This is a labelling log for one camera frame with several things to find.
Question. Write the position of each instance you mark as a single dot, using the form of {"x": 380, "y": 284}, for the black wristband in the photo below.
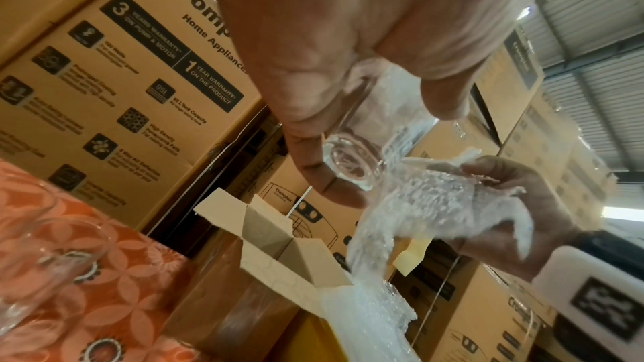
{"x": 609, "y": 249}

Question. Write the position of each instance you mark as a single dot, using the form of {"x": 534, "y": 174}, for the small cardboard box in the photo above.
{"x": 267, "y": 233}

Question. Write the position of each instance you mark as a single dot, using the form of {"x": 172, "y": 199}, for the person's right hand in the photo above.
{"x": 548, "y": 225}

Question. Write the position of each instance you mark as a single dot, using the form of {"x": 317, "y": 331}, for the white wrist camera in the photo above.
{"x": 594, "y": 305}

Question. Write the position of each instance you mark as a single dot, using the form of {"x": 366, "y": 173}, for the person's left hand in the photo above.
{"x": 352, "y": 11}

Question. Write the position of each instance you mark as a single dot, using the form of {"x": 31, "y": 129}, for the pale yellow paper slip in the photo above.
{"x": 411, "y": 259}

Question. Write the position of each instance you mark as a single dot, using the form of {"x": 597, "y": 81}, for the stack of Crompton cartons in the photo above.
{"x": 121, "y": 74}

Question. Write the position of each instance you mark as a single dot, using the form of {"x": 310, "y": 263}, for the orange floral tablecloth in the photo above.
{"x": 141, "y": 297}

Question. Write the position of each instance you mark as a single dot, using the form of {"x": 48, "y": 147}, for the yellow plastic bin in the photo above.
{"x": 302, "y": 344}

